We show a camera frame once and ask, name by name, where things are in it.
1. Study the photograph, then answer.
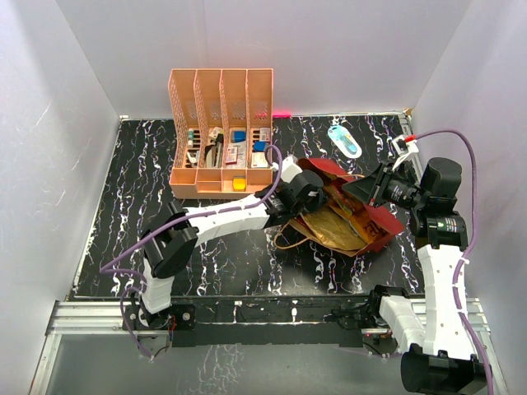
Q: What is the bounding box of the white glue stick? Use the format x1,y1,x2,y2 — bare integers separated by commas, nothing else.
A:
187,128,194,148

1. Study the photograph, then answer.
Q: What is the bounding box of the red brown paper bag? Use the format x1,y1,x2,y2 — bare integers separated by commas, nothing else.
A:
273,158,403,257

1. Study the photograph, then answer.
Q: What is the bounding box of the blue grey eraser right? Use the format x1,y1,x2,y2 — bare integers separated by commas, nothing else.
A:
253,141,269,152

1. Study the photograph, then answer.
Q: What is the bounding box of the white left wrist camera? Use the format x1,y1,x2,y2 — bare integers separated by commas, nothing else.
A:
271,156,302,183

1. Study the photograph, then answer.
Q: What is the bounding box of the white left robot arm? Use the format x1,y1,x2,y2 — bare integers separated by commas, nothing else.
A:
130,170,325,329

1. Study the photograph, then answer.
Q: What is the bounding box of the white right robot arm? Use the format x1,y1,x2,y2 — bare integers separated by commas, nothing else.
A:
343,157,493,394

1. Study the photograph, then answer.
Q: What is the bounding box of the orange snack packet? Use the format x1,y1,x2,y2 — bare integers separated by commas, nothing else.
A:
324,177,389,244

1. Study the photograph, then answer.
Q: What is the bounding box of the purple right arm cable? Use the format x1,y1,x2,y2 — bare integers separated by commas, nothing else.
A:
411,128,493,395

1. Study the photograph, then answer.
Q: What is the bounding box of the yellow grey stamp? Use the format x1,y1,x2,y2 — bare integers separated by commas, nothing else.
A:
232,176,246,192

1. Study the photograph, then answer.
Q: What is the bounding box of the white red small box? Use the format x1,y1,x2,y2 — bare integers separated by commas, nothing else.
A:
259,128,271,142

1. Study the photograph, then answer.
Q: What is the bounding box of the peach plastic desk organizer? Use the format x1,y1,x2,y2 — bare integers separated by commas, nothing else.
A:
168,68,273,199

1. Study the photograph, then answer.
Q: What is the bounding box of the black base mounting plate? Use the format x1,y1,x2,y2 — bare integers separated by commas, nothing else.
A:
123,294,396,350

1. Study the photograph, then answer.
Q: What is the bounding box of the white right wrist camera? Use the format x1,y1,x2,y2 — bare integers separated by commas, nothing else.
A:
392,135,419,172

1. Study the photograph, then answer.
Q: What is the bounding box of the white red label packet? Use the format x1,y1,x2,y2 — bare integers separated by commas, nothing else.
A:
225,142,247,169

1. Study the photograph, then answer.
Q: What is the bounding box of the gold snack packet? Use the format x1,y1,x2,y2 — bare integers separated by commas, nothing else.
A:
289,206,366,253

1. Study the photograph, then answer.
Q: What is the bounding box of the blue white packaged item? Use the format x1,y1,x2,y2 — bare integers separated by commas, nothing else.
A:
328,124,362,159

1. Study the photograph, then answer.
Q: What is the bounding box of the white flat box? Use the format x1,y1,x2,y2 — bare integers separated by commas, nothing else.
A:
251,151,269,169

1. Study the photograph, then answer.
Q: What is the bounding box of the grey black stapler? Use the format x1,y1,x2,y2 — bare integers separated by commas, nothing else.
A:
205,134,224,168

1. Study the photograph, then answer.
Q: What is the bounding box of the blue grey eraser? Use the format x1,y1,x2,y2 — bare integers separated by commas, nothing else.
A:
231,130,246,143
253,141,269,152

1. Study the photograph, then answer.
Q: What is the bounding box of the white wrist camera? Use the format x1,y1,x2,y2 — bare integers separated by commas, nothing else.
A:
271,156,302,183
392,135,419,172

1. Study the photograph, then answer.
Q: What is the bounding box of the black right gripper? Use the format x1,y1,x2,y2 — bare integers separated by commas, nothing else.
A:
342,160,427,211

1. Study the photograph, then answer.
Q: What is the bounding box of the blue grey eraser back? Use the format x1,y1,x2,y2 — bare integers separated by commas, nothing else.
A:
231,130,246,143

